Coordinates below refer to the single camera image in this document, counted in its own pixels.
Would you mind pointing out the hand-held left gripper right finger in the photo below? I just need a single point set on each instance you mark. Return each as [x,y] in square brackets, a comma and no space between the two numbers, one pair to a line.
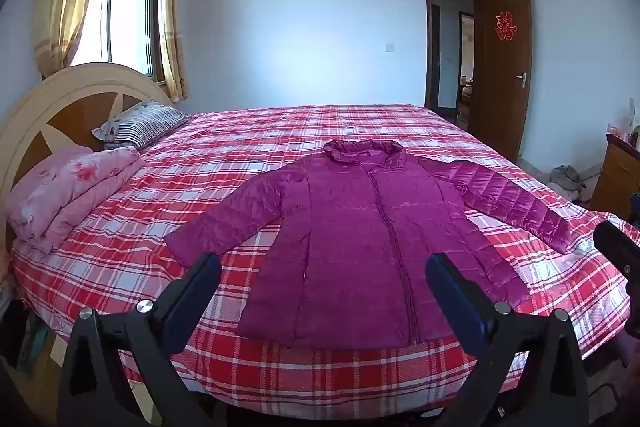
[455,297]

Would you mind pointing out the magenta quilted down jacket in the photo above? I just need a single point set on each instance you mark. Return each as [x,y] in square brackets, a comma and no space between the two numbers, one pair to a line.
[360,232]

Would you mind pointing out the striped floral pillow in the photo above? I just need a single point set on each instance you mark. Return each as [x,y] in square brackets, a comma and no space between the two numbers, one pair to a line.
[145,122]

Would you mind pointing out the window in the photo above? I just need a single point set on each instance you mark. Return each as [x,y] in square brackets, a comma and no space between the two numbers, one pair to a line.
[127,22]

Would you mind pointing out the brown door frame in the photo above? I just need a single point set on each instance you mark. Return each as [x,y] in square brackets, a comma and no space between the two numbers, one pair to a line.
[427,57]

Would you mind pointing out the red paper door decoration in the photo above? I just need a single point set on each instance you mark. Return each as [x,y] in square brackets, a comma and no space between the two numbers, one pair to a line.
[505,26]

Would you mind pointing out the cream and brown wooden headboard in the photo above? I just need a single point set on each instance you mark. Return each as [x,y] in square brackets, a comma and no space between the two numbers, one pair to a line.
[30,117]

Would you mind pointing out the folded pink floral quilt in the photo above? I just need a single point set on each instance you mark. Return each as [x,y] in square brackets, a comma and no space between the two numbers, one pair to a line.
[65,192]

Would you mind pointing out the brown wooden door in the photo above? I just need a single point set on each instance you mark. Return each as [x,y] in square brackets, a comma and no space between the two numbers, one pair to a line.
[500,82]

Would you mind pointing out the pile of clothes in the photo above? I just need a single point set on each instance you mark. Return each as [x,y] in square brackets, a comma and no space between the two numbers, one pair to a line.
[565,179]

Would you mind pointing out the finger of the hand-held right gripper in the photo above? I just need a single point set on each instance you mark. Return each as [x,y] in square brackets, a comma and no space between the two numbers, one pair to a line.
[617,249]

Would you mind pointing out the wooden cabinet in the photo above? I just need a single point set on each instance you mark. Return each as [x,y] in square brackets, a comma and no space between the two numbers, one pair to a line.
[617,177]

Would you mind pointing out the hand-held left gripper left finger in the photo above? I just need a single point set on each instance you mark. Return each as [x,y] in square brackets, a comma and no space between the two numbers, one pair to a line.
[192,302]

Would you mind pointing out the bed with red plaid sheet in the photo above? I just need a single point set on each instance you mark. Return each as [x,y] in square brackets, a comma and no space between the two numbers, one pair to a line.
[150,207]

